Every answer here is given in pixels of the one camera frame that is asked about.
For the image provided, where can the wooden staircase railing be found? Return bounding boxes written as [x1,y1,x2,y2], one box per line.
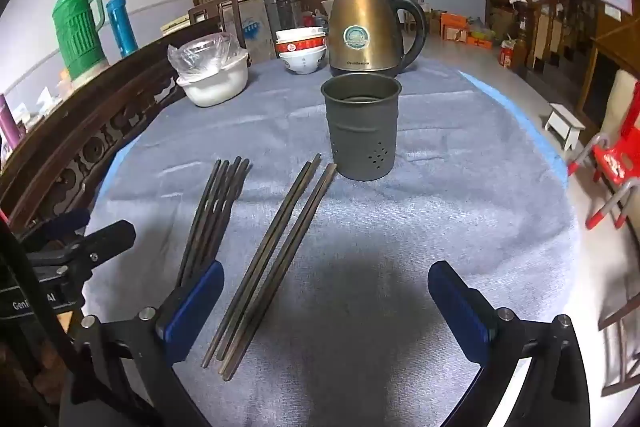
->
[517,0,601,72]

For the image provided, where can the green thermos flask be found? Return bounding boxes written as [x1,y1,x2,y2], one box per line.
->
[52,0,111,80]

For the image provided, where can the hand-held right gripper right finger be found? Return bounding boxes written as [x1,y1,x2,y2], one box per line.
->
[427,259,591,427]

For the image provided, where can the plain white bowl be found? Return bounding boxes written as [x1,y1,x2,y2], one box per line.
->
[275,27,327,42]

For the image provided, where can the white plastic basin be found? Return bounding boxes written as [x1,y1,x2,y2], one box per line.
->
[176,52,250,108]

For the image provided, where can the small white stool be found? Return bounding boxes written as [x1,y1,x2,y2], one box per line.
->
[544,103,586,152]

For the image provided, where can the dark wooden chair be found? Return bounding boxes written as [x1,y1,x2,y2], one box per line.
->
[188,0,246,52]

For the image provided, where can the red plastic child chair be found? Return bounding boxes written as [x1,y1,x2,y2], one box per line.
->
[567,82,640,230]

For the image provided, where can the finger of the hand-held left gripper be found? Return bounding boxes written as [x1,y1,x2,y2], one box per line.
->
[22,208,91,253]
[75,220,137,280]

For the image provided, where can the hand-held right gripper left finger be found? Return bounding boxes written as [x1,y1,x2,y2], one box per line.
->
[60,259,226,427]

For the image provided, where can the purple bottle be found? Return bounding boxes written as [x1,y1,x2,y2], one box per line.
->
[0,94,23,162]

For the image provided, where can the orange cardboard box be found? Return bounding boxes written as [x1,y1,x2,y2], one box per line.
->
[440,13,468,42]

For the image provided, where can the blue tablecloth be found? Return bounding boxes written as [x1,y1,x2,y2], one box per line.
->
[97,69,571,208]

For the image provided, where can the blue thermos bottle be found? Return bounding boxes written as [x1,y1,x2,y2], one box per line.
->
[105,0,139,58]

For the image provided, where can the clear plastic bag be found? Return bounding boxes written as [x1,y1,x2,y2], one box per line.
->
[167,33,247,80]

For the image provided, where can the grey tablecloth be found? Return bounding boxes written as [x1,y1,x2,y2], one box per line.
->
[82,54,583,427]

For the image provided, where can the black cable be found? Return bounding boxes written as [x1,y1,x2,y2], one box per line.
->
[0,217,86,388]

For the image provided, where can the grey metal chopstick holder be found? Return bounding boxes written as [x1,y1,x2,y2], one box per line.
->
[320,74,403,182]

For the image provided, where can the brass electric kettle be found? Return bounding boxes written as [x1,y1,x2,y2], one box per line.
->
[328,0,427,76]

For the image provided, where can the carved wooden bench back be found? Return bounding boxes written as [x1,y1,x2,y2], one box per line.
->
[0,14,226,238]

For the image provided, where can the red banded white bowl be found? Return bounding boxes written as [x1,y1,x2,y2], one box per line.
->
[276,38,327,54]

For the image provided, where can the white chest freezer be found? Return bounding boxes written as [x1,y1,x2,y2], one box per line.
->
[220,0,271,65]

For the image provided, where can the stacked red white bowls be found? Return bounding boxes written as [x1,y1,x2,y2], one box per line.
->
[285,48,327,75]

